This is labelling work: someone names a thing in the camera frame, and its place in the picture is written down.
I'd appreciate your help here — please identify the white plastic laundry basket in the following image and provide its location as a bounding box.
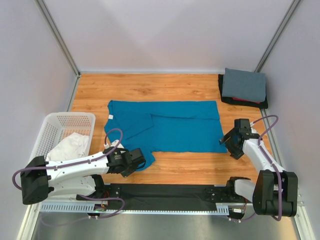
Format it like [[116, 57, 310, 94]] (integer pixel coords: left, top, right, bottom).
[[24, 112, 97, 185]]

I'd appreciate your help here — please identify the slotted grey cable duct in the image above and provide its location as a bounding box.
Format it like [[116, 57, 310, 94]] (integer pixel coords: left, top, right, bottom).
[[39, 202, 229, 216]]

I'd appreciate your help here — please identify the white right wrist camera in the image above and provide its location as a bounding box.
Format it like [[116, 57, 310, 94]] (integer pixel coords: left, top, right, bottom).
[[250, 126, 259, 135]]

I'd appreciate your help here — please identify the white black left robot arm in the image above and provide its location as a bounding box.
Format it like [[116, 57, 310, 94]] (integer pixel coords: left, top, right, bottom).
[[19, 147, 146, 205]]

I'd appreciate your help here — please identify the left aluminium corner post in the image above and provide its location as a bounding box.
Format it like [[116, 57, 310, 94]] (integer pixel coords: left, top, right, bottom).
[[34, 0, 81, 76]]

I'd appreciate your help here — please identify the right aluminium corner post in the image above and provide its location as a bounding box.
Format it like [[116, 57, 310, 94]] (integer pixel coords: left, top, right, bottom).
[[254, 0, 303, 73]]

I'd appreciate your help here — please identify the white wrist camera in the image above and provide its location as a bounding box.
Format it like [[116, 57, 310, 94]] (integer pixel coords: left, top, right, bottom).
[[250, 126, 259, 135], [104, 140, 124, 149]]

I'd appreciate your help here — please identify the blue t shirt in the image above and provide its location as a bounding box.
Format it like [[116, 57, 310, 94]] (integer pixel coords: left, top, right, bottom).
[[104, 100, 227, 170]]

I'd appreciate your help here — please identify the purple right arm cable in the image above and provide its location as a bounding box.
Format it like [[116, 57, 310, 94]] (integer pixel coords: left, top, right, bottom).
[[227, 114, 285, 223]]

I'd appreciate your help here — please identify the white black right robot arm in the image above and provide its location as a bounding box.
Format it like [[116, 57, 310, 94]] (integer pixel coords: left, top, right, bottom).
[[219, 118, 298, 221]]

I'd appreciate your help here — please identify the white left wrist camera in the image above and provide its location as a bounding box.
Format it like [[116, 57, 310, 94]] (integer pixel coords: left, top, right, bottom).
[[104, 140, 124, 149]]

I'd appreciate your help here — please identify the white t shirt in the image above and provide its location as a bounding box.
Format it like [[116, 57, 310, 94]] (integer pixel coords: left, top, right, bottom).
[[46, 132, 89, 162]]

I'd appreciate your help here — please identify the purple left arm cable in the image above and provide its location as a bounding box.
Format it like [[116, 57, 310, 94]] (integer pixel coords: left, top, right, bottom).
[[11, 128, 126, 227]]

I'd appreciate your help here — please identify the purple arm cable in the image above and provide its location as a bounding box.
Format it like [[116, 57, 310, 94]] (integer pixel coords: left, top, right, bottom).
[[11, 128, 126, 227], [227, 114, 285, 223]]

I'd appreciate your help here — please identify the folded red t shirt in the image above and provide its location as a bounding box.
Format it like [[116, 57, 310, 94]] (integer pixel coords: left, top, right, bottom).
[[232, 97, 261, 104]]

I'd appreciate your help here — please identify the aluminium corner post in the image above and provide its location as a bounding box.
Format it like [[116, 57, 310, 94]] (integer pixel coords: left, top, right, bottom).
[[34, 0, 81, 76], [254, 0, 303, 73]]

